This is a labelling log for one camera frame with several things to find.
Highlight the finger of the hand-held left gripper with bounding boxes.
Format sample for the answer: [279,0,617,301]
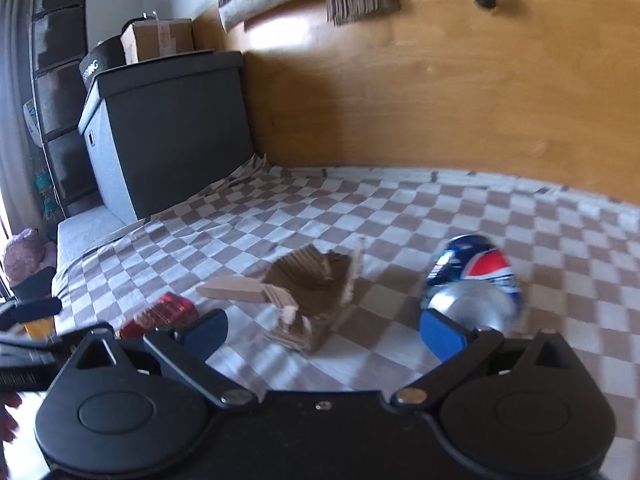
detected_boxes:
[0,297,63,324]

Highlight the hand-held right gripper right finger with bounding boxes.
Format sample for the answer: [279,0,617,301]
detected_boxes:
[390,309,576,411]

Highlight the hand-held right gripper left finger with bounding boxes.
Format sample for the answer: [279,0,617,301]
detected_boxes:
[70,308,260,411]

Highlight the red plastic packet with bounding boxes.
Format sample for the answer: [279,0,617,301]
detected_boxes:
[117,292,200,341]

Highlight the blue soda can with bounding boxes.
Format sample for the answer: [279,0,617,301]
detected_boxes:
[420,234,525,333]

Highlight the torn cardboard piece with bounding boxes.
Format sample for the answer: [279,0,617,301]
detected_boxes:
[196,240,367,354]

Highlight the person's left hand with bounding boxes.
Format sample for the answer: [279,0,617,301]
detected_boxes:
[0,391,24,443]

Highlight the dark blue basin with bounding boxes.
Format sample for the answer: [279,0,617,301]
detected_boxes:
[10,266,59,302]

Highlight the pink bag on dark box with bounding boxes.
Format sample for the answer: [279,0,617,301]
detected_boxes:
[3,228,57,284]

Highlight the grey seat cushion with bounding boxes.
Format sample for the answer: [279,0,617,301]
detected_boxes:
[56,204,127,282]

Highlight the green netted bottle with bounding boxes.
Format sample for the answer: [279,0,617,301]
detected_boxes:
[34,171,58,224]

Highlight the brown checkered blanket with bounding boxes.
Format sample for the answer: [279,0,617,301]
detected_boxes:
[54,154,640,480]

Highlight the grey curtain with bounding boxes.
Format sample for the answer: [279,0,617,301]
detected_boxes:
[0,0,40,241]

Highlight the grey fabric storage box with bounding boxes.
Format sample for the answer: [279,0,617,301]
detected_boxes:
[77,51,257,224]

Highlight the black felt bag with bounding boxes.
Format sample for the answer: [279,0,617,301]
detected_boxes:
[78,37,127,99]

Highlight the black drawer tower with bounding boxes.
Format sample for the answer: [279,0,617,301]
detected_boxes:
[30,0,103,218]

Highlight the brown cardboard box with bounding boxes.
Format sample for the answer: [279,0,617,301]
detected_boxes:
[120,18,195,65]

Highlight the brown fringed bag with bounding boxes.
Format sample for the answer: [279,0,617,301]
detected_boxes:
[326,0,401,27]

